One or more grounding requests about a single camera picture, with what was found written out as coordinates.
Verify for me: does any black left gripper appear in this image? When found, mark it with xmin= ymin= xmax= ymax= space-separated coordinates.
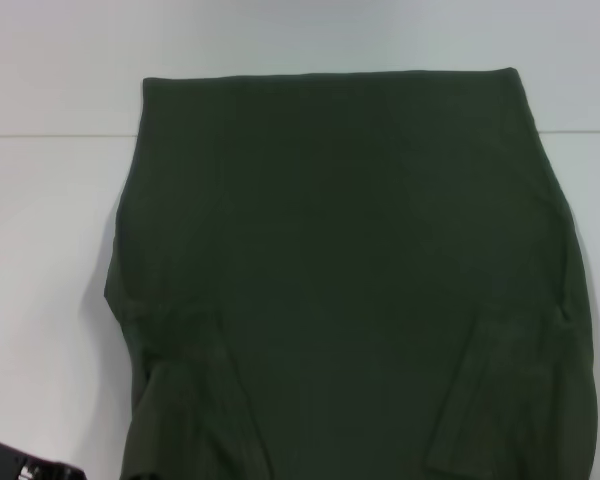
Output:
xmin=0 ymin=434 xmax=86 ymax=480

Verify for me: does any dark green t-shirt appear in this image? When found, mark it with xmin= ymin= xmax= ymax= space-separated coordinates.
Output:
xmin=102 ymin=67 xmax=597 ymax=480

